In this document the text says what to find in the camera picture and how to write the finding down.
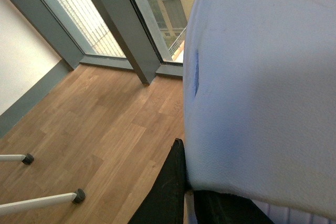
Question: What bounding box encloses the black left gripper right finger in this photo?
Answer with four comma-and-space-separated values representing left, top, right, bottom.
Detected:
194, 190, 273, 223

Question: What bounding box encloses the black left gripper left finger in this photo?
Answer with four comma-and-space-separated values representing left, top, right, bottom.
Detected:
129, 138, 186, 223

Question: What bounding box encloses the light blue slipper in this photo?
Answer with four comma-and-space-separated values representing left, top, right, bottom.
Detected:
183, 0, 335, 223

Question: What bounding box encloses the white chair frame with casters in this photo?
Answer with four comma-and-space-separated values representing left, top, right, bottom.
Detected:
1, 153, 86, 216

